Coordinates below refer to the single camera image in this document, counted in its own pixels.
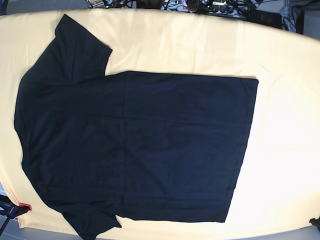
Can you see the cream yellow table cloth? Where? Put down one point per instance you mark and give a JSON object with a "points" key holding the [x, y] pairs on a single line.
{"points": [[278, 188]]}

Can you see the black corner clamp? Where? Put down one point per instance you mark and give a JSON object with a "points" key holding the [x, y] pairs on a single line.
{"points": [[315, 222]]}

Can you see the red black table clamp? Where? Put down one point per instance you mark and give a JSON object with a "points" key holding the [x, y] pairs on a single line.
{"points": [[10, 210]]}

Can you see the dark navy T-shirt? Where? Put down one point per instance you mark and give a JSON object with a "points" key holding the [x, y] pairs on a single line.
{"points": [[139, 145]]}

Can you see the white power strip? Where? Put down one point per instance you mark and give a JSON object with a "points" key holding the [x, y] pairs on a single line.
{"points": [[175, 5]]}

